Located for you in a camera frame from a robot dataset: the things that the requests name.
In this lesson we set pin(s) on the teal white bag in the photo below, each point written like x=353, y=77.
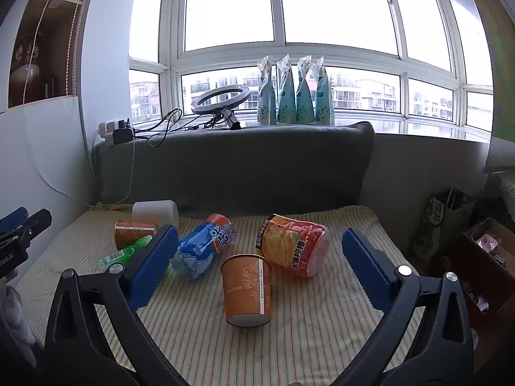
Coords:
x=266, y=96
x=324, y=96
x=286, y=96
x=305, y=96

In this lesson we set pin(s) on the grey cloth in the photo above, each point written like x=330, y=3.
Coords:
x=14, y=321

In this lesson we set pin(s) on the pink packet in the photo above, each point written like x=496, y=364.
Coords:
x=488, y=243

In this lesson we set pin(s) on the green paper bag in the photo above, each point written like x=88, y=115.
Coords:
x=442, y=225

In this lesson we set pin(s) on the white board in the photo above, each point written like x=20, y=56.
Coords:
x=48, y=136

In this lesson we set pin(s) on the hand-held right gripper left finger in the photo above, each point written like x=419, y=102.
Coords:
x=155, y=265

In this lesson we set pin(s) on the grey sofa backrest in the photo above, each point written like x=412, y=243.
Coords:
x=241, y=165

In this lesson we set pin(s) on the white paper roll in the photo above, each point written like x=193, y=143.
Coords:
x=155, y=211

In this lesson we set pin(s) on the yellow green curtain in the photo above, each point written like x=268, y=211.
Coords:
x=495, y=48

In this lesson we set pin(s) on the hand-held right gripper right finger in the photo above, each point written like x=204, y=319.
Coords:
x=366, y=273

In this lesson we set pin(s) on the white power strip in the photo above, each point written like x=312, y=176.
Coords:
x=105, y=128

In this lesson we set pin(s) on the blue orange snack canister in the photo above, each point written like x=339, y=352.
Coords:
x=201, y=249

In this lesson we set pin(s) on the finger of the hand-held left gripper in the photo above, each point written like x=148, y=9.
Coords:
x=34, y=221
x=14, y=217

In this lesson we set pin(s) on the black power adapter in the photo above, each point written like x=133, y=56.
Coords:
x=122, y=136

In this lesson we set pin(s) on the green plastic bottle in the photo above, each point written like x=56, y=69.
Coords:
x=120, y=255

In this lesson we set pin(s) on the brown cardboard box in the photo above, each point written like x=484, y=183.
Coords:
x=487, y=285

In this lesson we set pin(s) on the striped beige blanket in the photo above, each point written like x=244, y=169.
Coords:
x=322, y=329

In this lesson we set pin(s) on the brown wooden cabinet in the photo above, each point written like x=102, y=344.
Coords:
x=48, y=68

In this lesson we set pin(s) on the white window frame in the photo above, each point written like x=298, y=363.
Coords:
x=279, y=8

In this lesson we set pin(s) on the red orange snack canister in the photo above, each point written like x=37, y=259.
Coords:
x=297, y=245

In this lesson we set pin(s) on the orange paper cup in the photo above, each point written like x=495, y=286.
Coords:
x=132, y=233
x=246, y=289

